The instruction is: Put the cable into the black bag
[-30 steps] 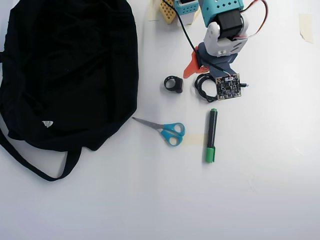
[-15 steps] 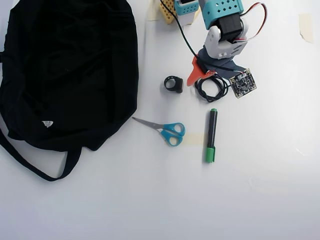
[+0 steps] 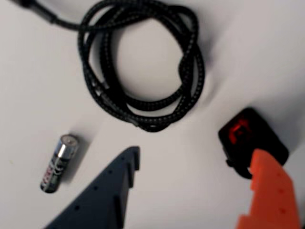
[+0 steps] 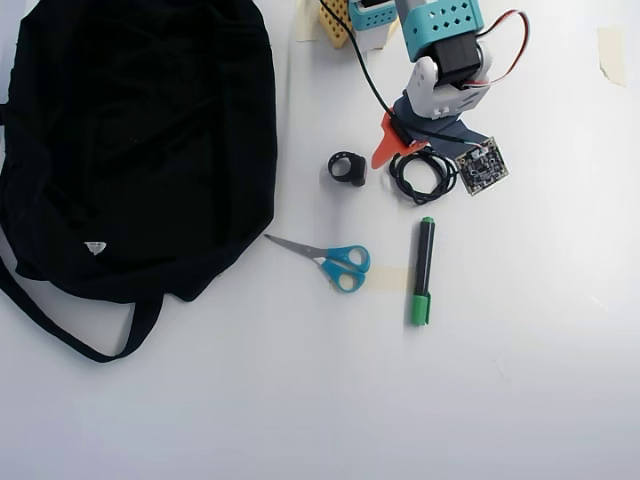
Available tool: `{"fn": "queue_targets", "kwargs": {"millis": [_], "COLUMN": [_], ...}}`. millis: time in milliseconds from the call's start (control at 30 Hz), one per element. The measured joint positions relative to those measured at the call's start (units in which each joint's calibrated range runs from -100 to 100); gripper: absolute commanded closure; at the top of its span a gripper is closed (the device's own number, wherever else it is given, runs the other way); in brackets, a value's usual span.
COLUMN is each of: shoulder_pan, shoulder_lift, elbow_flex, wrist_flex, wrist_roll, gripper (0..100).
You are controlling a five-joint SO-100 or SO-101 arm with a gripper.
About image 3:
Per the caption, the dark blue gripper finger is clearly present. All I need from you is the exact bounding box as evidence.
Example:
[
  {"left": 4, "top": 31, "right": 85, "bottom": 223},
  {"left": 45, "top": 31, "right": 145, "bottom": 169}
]
[{"left": 44, "top": 146, "right": 141, "bottom": 229}]

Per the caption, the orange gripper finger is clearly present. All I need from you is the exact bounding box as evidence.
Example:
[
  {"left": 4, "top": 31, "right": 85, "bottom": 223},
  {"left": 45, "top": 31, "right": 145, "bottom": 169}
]
[{"left": 235, "top": 148, "right": 303, "bottom": 229}]

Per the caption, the black braided cable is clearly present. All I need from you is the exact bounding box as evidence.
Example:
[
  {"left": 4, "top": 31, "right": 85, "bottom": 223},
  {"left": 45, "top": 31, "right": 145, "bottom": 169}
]
[{"left": 9, "top": 0, "right": 206, "bottom": 134}]

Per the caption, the black silver AA battery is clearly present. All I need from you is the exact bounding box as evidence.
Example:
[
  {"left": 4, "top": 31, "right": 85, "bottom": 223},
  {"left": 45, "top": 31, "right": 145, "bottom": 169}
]
[{"left": 40, "top": 133, "right": 79, "bottom": 194}]

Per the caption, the black wristband with red display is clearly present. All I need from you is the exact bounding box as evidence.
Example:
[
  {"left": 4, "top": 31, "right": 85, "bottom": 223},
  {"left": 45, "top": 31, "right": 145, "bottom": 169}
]
[{"left": 218, "top": 107, "right": 290, "bottom": 179}]

